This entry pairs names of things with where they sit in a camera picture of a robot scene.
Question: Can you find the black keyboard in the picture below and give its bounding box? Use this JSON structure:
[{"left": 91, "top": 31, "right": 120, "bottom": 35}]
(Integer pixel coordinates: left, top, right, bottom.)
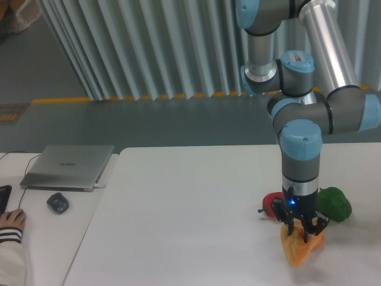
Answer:
[{"left": 0, "top": 185, "right": 12, "bottom": 215}]

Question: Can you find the dark grey small device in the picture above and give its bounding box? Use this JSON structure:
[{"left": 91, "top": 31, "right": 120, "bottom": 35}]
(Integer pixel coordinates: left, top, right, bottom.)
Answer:
[{"left": 46, "top": 192, "right": 70, "bottom": 215}]

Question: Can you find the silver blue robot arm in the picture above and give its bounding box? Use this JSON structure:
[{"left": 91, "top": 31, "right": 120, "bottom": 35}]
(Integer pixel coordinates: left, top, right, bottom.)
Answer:
[{"left": 236, "top": 1, "right": 380, "bottom": 238}]

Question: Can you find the green bell pepper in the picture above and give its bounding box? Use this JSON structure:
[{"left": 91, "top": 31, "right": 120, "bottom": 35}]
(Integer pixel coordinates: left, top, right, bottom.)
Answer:
[{"left": 317, "top": 186, "right": 352, "bottom": 222}]

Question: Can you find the black cable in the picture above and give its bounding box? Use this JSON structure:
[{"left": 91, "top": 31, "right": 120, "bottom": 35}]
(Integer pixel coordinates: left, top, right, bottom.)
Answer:
[{"left": 0, "top": 150, "right": 42, "bottom": 211}]

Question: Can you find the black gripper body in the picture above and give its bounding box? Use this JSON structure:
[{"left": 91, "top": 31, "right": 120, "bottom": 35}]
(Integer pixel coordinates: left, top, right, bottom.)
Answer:
[{"left": 283, "top": 193, "right": 317, "bottom": 219}]

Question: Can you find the white sleeve forearm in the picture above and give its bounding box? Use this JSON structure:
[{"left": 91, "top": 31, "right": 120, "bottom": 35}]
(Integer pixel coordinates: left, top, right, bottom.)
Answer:
[{"left": 1, "top": 228, "right": 26, "bottom": 285}]

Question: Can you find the silver closed laptop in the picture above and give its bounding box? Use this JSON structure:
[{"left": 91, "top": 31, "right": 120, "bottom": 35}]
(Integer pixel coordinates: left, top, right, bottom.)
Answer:
[{"left": 20, "top": 145, "right": 114, "bottom": 191}]

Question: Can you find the red bell pepper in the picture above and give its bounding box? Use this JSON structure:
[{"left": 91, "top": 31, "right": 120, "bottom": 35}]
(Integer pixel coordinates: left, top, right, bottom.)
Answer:
[{"left": 258, "top": 192, "right": 283, "bottom": 218}]

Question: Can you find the grey folding partition screen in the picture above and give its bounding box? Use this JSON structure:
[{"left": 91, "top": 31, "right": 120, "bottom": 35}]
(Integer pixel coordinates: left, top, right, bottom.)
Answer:
[{"left": 38, "top": 0, "right": 337, "bottom": 102}]

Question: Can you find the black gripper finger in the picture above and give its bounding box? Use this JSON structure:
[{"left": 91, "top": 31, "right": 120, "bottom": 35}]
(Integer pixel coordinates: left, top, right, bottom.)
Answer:
[
  {"left": 270, "top": 198, "right": 294, "bottom": 236},
  {"left": 301, "top": 212, "right": 329, "bottom": 242}
]

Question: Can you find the person's hand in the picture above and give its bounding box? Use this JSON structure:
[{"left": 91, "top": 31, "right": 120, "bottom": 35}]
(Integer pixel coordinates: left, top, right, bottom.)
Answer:
[{"left": 0, "top": 209, "right": 26, "bottom": 232}]

